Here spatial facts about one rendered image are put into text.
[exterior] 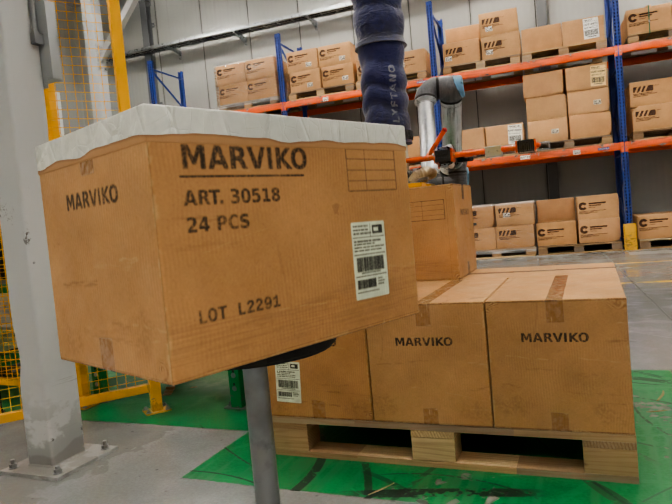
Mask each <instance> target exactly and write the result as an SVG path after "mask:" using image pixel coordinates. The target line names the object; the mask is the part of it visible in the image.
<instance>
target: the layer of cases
mask: <svg viewBox="0 0 672 504"><path fill-rule="evenodd" d="M416 282H417V294H418V306H419V313H417V314H414V315H411V316H408V317H404V318H401V319H397V320H394V321H391V322H387V323H384V324H381V325H377V326H374V327H370V328H367V329H364V330H360V331H357V332H354V333H350V334H347V335H343V336H340V337H337V338H336V341H335V342H334V343H333V344H332V345H331V347H329V348H328V349H327V350H325V351H323V352H321V353H319V354H316V355H313V356H310V357H307V358H304V359H300V360H297V361H292V362H288V363H283V364H278V365H272V366H267V370H268V380H269V390H270V400H271V410H272V416H287V417H306V418H325V419H343V420H362V421H373V420H374V421H381V422H400V423H419V424H437V425H456V426H475V427H493V426H495V427H496V428H513V429H531V430H550V431H569V432H588V433H606V434H625V435H635V421H634V406H633V391H632V375H631V360H630V345H629V329H628V314H627V299H626V296H625V293H624V290H623V287H622V285H621V282H620V279H619V276H618V274H617V271H616V268H615V265H614V263H613V262H611V263H591V264H571V265H552V266H532V267H512V268H492V269H476V270H474V271H472V272H471V273H469V274H468V275H466V276H464V277H463V278H461V279H456V280H434V281H416Z"/></svg>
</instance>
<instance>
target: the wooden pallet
mask: <svg viewBox="0 0 672 504"><path fill-rule="evenodd" d="M272 421H273V431H274V441H275V451H276V454H277V455H289V456H301V457H313V458H325V459H337V460H350V461H362V462H374V463H386V464H398V465H410V466H422V467H434V468H447V469H459V470H471V471H483V472H495V473H507V474H519V475H532V476H544V477H556V478H568V479H580V480H592V481H604V482H616V483H629V484H639V470H638V454H637V439H636V432H635V435H625V434H606V433H588V432H569V431H550V430H531V429H513V428H496V427H495V426H493V427H475V426H456V425H437V424H419V423H400V422H381V421H374V420H373V421H362V420H343V419H325V418H306V417H287V416H272ZM319 425H333V426H350V427H368V428H385V429H402V430H410V432H411V443H412V448H409V447H395V446H381V445H366V444H352V443H338V442H324V441H320V431H319ZM461 433H471V434H488V435H506V436H523V437H540V438H557V439H575V440H582V445H583V459H584V460H580V459H566V458H552V457H538V456H523V455H509V454H495V453H480V452H466V451H462V444H461Z"/></svg>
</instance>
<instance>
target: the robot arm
mask: <svg viewBox="0 0 672 504"><path fill-rule="evenodd" d="M463 97H465V92H464V85H463V79H462V76H461V75H451V76H442V77H432V78H430V79H428V80H426V81H425V82H424V83H423V84H422V85H421V86H420V87H419V88H418V90H417V91H416V94H415V98H414V103H415V105H416V106H417V107H418V122H419V140H420V156H426V154H427V153H428V151H429V149H430V148H431V146H432V145H433V143H434V141H435V140H436V128H435V113H434V105H435V104H436V102H437V100H439V99H440V102H441V122H442V128H447V132H446V133H445V135H444V136H443V138H442V147H439V149H441V150H444V149H450V148H453V149H455V152H460V151H462V98H463ZM455 160H456V162H455V163H454V162H449V163H440V166H438V164H434V161H426V162H421V167H425V166H429V167H433V168H435V169H436V170H437V176H436V177H435V178H433V179H431V180H428V181H427V183H431V184H435V185H442V184H451V183H453V184H462V185H469V169H468V167H467V162H468V161H473V160H474V157H468V158H464V157H459V158H455ZM438 167H440V169H438Z"/></svg>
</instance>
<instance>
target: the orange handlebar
mask: <svg viewBox="0 0 672 504"><path fill-rule="evenodd" d="M501 151H502V152H509V151H515V145H509V146H501ZM452 154H453V157H454V158H459V157H464V158H468V157H476V155H484V154H485V149H476V150H475V149H467V150H462V151H460V152H453V153H452ZM426 161H434V160H433V155H428V156H420V157H412V158H406V163H417V162H426Z"/></svg>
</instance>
